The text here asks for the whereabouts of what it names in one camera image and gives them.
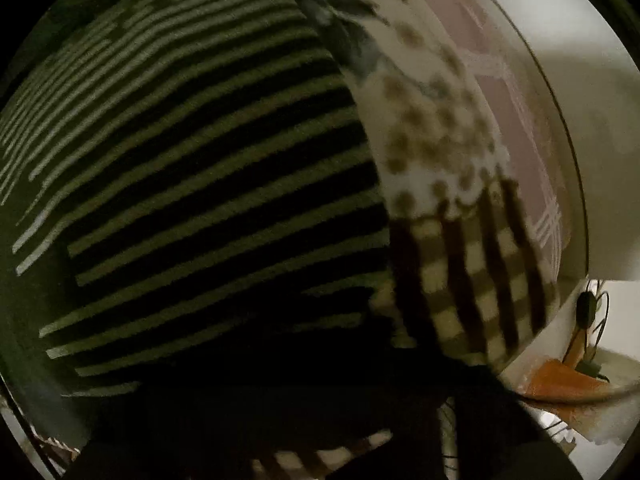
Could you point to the dark striped garment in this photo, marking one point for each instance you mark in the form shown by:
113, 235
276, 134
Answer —
200, 170

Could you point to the floral bed sheet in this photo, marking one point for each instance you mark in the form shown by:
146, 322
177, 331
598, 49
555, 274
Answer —
430, 125

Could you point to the brown checkered mattress cover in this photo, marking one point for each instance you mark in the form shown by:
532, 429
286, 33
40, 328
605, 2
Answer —
470, 280

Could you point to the pink plaid sheet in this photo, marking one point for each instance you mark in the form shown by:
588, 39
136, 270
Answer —
505, 90

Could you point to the black charger plug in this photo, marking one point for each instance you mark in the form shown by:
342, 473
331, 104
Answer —
584, 306

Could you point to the orange cloth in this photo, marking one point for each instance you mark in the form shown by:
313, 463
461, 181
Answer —
560, 385

